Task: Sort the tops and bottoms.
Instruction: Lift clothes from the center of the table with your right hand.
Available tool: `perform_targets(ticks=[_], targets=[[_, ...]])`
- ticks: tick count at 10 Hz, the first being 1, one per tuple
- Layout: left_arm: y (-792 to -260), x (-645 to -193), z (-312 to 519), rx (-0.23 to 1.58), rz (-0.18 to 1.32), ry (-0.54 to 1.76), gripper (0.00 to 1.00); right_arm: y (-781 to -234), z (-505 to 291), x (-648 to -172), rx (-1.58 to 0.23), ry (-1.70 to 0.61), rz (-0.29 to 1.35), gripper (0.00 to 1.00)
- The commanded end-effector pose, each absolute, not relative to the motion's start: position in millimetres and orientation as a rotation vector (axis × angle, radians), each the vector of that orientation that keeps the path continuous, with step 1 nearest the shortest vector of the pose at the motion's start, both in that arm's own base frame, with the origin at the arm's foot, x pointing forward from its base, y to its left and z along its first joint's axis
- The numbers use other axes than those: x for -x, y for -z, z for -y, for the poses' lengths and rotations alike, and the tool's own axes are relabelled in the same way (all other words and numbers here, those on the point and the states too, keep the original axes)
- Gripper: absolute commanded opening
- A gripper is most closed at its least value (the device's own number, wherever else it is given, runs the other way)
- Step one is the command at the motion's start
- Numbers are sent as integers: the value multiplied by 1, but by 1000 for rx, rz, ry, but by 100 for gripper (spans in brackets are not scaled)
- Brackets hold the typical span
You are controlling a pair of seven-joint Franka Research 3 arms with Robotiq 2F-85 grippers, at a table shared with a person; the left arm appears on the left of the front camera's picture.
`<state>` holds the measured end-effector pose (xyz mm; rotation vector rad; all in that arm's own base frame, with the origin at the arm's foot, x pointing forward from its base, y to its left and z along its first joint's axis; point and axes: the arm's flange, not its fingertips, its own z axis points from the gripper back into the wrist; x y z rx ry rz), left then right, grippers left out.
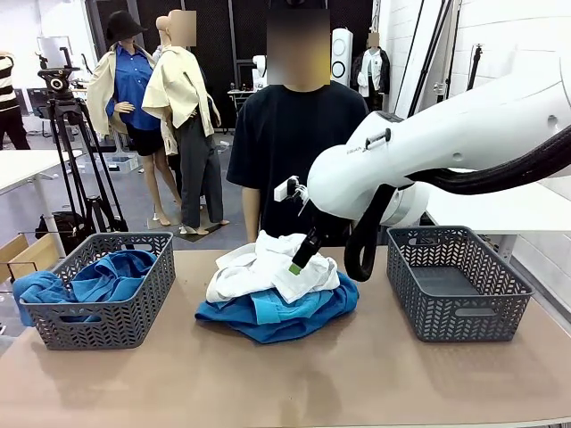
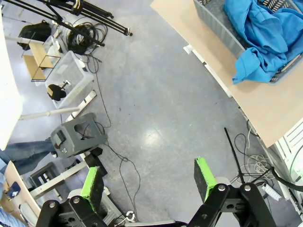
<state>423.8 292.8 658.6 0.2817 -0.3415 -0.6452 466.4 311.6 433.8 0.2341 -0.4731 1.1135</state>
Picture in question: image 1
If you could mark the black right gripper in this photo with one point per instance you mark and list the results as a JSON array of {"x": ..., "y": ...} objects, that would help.
[{"x": 330, "y": 227}]

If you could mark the white garment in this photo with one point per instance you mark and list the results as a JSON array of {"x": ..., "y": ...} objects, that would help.
[{"x": 250, "y": 276}]

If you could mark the light blue garment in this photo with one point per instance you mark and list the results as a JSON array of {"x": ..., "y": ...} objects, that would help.
[{"x": 270, "y": 312}]

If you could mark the dark blue shirt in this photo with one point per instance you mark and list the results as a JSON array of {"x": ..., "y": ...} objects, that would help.
[{"x": 102, "y": 276}]

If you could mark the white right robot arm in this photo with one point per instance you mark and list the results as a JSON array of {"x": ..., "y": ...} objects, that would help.
[{"x": 468, "y": 129}]

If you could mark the person's right forearm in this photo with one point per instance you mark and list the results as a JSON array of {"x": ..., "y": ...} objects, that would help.
[{"x": 251, "y": 214}]

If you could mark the dark blue trousers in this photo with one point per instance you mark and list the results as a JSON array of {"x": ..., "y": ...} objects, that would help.
[{"x": 232, "y": 318}]

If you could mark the person in black t-shirt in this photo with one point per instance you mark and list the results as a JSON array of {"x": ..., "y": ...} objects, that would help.
[{"x": 285, "y": 134}]

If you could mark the grey woven-pattern plastic basket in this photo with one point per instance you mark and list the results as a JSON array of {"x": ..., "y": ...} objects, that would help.
[
  {"x": 107, "y": 325},
  {"x": 459, "y": 312}
]

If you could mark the small background table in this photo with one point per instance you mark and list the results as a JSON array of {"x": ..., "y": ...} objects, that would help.
[{"x": 241, "y": 94}]

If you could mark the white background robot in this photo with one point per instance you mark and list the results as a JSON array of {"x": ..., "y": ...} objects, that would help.
[{"x": 259, "y": 71}]

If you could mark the mannequin in white black jacket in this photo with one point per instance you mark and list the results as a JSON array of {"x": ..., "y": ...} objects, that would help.
[{"x": 371, "y": 76}]

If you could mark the white floor box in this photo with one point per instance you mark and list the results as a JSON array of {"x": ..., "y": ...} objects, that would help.
[{"x": 122, "y": 164}]

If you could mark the white tower air conditioner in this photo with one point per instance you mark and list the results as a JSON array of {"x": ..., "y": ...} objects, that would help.
[{"x": 341, "y": 53}]

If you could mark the mannequin in cream jacket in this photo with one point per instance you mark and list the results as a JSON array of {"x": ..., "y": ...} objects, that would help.
[{"x": 178, "y": 84}]

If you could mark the leaning black folded stands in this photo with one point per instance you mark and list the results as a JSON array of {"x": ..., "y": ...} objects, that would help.
[{"x": 428, "y": 58}]

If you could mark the black bag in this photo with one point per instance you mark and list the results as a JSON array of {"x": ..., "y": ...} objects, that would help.
[{"x": 67, "y": 227}]

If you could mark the mannequin in blue shirt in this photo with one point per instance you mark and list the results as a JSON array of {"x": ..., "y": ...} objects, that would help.
[{"x": 131, "y": 84}]

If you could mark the upright black pole stand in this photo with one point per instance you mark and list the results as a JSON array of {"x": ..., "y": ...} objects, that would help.
[{"x": 475, "y": 67}]

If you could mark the black brimmed hat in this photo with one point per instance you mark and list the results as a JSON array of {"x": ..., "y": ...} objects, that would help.
[{"x": 122, "y": 27}]

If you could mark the white table with round leg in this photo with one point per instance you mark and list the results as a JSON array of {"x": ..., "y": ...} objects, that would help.
[{"x": 22, "y": 167}]

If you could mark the background person in striped shirt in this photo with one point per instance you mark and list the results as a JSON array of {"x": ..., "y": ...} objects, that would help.
[{"x": 11, "y": 98}]

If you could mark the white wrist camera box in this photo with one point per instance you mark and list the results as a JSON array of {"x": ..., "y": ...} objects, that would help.
[{"x": 284, "y": 189}]

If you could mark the white table by brick wall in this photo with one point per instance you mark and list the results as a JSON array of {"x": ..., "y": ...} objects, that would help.
[{"x": 490, "y": 209}]

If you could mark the black camera tripod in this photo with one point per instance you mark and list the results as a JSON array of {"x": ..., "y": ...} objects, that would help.
[{"x": 76, "y": 147}]

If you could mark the black camera head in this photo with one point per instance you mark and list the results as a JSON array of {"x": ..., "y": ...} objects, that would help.
[{"x": 57, "y": 82}]

